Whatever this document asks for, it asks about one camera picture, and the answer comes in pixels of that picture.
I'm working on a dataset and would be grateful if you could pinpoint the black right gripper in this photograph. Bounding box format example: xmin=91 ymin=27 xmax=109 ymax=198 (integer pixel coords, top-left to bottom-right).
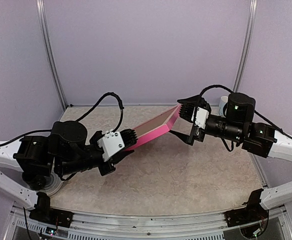
xmin=170 ymin=114 xmax=245 ymax=146

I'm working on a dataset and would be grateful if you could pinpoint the pink wooden picture frame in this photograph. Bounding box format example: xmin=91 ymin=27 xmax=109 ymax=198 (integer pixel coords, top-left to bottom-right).
xmin=125 ymin=104 xmax=181 ymax=151

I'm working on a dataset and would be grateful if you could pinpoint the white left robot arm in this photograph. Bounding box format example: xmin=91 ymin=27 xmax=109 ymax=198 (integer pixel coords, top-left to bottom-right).
xmin=0 ymin=120 xmax=138 ymax=181

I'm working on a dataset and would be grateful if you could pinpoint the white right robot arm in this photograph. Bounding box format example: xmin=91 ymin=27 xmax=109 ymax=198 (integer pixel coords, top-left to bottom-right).
xmin=171 ymin=92 xmax=292 ymax=162

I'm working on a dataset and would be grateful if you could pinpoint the light blue mug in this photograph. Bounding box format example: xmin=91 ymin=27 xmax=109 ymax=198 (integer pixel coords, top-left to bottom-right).
xmin=218 ymin=96 xmax=228 ymax=117

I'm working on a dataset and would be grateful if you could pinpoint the black cup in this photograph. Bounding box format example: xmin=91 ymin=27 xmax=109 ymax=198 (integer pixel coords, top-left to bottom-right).
xmin=21 ymin=172 xmax=47 ymax=191

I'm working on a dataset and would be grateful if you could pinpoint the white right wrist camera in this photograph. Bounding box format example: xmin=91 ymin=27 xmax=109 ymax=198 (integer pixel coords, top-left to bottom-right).
xmin=190 ymin=107 xmax=210 ymax=129

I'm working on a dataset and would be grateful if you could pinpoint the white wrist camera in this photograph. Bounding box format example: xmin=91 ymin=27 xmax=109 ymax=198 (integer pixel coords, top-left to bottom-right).
xmin=97 ymin=131 xmax=125 ymax=162
xmin=190 ymin=107 xmax=210 ymax=129

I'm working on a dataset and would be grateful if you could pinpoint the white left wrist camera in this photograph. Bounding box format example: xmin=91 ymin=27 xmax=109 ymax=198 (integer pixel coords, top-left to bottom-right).
xmin=97 ymin=131 xmax=125 ymax=162

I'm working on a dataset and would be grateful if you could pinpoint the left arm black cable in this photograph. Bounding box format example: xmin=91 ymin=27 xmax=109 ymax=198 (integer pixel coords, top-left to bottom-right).
xmin=0 ymin=91 xmax=126 ymax=148

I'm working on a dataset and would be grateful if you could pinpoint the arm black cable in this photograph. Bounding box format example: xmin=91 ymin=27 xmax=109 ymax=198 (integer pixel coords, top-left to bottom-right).
xmin=199 ymin=84 xmax=292 ymax=153
xmin=0 ymin=91 xmax=126 ymax=148

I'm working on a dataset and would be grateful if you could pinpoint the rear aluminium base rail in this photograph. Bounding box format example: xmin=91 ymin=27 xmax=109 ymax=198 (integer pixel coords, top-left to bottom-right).
xmin=65 ymin=102 xmax=221 ymax=108

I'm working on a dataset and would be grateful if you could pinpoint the front aluminium rail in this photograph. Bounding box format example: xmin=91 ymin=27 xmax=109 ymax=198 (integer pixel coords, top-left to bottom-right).
xmin=0 ymin=203 xmax=251 ymax=240

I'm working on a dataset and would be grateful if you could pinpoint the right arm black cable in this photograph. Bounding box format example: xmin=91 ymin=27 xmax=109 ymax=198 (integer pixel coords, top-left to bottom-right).
xmin=199 ymin=84 xmax=292 ymax=153

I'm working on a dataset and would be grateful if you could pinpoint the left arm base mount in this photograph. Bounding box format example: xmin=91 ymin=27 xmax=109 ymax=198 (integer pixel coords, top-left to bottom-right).
xmin=29 ymin=192 xmax=74 ymax=228

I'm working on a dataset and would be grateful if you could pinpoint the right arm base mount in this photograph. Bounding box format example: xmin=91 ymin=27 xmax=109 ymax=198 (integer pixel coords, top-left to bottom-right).
xmin=224 ymin=188 xmax=269 ymax=228

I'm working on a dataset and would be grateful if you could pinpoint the right aluminium corner post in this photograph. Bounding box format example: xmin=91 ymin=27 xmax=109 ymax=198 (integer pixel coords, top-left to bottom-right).
xmin=233 ymin=0 xmax=258 ymax=92

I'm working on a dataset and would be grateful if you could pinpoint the aluminium corner post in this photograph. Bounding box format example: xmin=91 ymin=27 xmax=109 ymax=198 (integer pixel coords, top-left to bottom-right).
xmin=35 ymin=0 xmax=68 ymax=111
xmin=233 ymin=0 xmax=258 ymax=92

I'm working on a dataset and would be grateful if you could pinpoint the left aluminium corner post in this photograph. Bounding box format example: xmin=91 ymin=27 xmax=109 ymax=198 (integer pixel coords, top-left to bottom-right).
xmin=35 ymin=0 xmax=68 ymax=111

